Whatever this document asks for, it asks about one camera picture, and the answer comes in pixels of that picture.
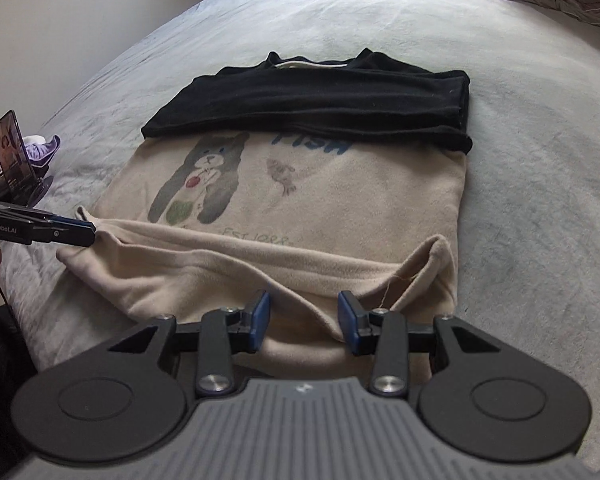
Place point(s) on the person's dark clothing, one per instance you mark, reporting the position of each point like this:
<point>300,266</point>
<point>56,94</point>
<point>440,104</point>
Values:
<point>0,385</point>

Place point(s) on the beige and black bear shirt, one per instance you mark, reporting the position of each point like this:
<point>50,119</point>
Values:
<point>330,200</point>

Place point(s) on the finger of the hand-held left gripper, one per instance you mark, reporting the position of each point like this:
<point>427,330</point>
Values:
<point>65,232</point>

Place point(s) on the black phone stand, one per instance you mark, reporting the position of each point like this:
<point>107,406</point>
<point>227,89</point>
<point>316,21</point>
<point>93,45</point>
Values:
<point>35,187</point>

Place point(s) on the purple cloth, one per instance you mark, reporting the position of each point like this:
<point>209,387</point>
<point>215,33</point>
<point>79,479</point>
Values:
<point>42,149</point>

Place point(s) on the smartphone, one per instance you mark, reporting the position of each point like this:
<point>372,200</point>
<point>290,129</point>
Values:
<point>12,152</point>

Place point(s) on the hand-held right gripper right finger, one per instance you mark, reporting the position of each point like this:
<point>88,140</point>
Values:
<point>347,322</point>

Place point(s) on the bed with grey sheet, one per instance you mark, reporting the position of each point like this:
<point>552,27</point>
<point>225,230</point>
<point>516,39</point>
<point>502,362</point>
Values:
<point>530,160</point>

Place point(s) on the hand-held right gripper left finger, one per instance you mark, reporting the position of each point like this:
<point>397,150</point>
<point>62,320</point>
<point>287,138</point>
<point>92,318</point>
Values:
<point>261,320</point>

